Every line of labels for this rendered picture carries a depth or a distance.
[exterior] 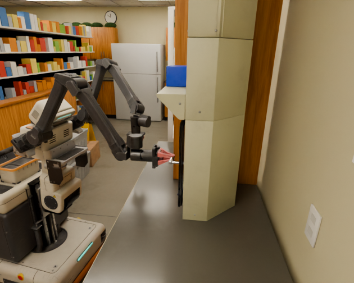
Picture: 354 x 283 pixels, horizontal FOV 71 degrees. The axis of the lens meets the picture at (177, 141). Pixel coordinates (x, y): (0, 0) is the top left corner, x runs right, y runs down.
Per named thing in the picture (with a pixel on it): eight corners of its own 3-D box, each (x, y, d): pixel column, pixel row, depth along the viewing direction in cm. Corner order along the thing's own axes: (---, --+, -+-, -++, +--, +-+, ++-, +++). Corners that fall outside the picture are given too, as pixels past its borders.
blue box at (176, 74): (189, 84, 122) (189, 65, 119) (187, 87, 113) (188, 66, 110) (169, 83, 123) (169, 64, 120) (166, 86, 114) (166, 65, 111)
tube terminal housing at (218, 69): (231, 187, 141) (246, 41, 114) (237, 224, 110) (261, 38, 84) (187, 183, 143) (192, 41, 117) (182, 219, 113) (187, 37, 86)
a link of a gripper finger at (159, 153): (173, 154, 111) (153, 152, 112) (173, 168, 113) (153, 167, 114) (175, 148, 117) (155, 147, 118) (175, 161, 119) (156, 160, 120)
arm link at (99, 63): (106, 59, 170) (95, 54, 161) (120, 63, 163) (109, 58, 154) (87, 120, 175) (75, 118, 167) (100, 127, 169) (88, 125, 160)
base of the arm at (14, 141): (28, 133, 140) (9, 140, 129) (36, 126, 137) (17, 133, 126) (37, 146, 141) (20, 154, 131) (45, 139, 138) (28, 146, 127)
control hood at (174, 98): (190, 104, 127) (190, 83, 123) (185, 120, 97) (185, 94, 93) (168, 103, 128) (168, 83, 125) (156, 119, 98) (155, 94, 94)
